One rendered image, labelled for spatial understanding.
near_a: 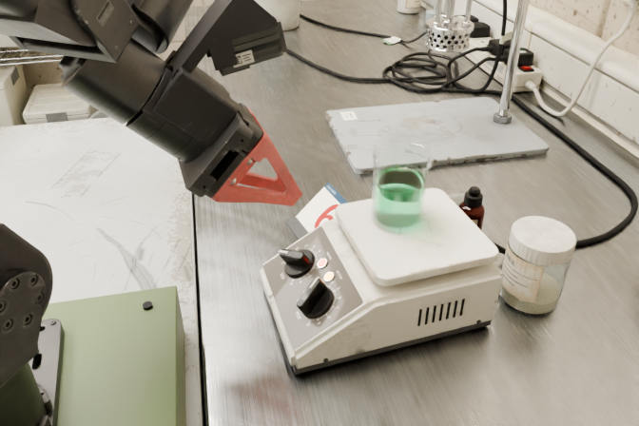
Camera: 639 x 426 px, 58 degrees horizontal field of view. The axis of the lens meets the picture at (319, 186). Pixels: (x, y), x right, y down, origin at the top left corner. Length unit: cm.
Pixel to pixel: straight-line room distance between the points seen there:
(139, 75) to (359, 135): 51
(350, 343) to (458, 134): 48
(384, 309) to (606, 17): 72
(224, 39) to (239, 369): 28
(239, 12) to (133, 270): 34
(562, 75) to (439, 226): 59
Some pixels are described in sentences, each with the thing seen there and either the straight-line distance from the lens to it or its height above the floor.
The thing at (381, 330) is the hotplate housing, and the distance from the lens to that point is 52.
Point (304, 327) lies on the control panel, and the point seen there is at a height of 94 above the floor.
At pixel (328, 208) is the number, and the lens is 67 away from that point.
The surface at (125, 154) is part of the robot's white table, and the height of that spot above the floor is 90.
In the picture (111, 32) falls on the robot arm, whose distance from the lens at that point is 39.
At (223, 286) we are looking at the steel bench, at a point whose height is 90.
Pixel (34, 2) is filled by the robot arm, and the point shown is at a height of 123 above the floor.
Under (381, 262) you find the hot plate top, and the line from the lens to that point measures 50.
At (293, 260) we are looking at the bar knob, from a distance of 55.
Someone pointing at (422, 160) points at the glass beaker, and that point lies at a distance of 54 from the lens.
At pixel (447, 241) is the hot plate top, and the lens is 53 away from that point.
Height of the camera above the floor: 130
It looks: 32 degrees down
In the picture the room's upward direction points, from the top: straight up
